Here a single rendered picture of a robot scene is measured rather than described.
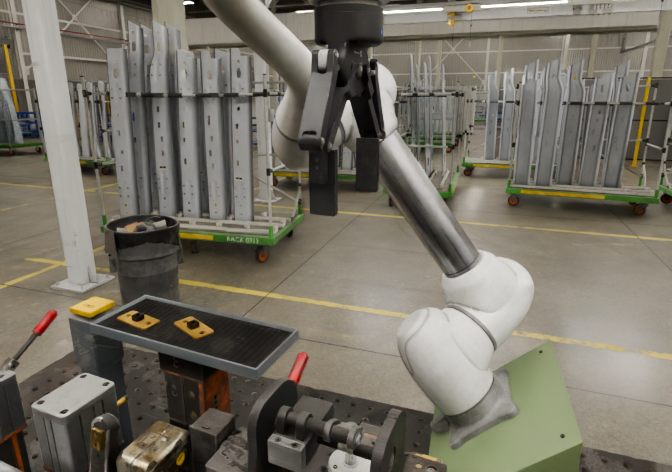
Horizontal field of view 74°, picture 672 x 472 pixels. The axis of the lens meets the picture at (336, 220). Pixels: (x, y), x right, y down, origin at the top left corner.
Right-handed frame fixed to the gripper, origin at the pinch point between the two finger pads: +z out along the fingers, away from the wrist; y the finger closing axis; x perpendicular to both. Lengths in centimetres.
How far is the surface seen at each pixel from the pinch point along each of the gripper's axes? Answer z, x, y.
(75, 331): 35, -61, -5
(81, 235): 101, -320, -196
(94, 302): 30, -60, -9
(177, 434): 38.1, -24.8, 6.4
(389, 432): 27.2, 7.8, 5.5
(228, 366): 30.2, -20.9, -1.6
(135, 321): 30, -45, -6
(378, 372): 146, -50, -174
